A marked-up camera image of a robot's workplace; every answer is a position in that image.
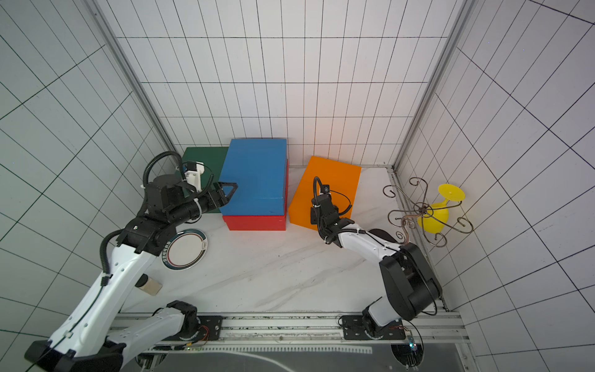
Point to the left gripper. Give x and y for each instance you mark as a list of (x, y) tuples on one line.
[(221, 199)]

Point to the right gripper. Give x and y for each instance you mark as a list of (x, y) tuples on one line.
[(321, 202)]

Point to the blue shoebox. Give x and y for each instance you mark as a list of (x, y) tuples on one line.
[(252, 149)]

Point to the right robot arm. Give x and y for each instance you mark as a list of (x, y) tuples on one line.
[(410, 284)]

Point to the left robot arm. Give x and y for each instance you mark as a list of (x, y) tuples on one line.
[(84, 341)]

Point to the red shoebox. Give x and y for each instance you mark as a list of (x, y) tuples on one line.
[(255, 222)]

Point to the green shoebox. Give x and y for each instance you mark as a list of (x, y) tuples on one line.
[(212, 157)]

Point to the round white plate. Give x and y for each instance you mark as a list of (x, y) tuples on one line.
[(184, 250)]

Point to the dark oval tray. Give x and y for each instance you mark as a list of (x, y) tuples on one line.
[(384, 235)]

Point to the yellow plastic goblet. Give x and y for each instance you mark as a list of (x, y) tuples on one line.
[(437, 215)]

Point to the small beige cup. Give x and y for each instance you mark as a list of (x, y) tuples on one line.
[(148, 285)]

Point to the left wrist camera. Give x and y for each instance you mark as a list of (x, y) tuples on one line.
[(193, 172)]

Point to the ornate metal wire stand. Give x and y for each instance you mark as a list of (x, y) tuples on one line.
[(407, 220)]

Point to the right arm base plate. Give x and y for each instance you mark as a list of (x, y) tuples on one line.
[(363, 328)]

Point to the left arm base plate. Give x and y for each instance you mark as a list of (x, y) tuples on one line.
[(203, 330)]

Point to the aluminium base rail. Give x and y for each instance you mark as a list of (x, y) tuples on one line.
[(320, 332)]

